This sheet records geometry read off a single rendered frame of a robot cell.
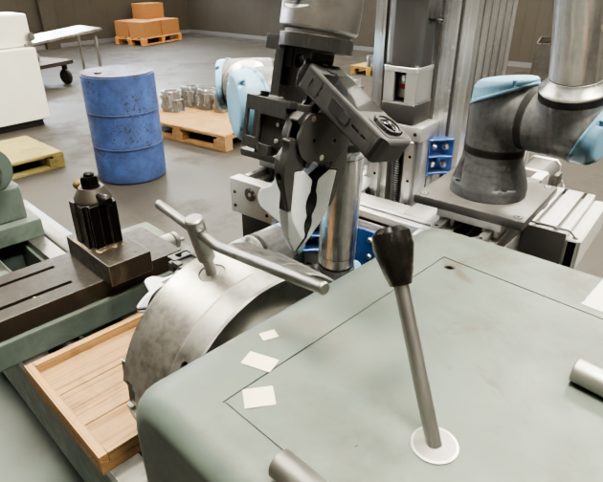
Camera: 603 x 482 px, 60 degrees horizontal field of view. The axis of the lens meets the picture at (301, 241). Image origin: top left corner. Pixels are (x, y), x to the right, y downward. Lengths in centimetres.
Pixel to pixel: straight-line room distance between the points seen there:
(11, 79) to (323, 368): 606
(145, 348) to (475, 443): 40
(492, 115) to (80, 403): 91
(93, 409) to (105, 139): 354
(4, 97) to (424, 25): 554
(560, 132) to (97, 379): 94
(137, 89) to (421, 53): 330
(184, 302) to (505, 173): 69
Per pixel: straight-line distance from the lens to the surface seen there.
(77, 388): 109
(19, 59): 643
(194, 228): 62
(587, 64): 97
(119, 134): 437
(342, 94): 48
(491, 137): 107
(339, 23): 50
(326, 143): 52
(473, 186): 109
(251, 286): 64
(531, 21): 1035
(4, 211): 172
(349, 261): 107
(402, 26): 123
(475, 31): 126
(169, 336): 65
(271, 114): 52
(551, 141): 102
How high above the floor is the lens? 158
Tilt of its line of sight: 28 degrees down
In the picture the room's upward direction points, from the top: straight up
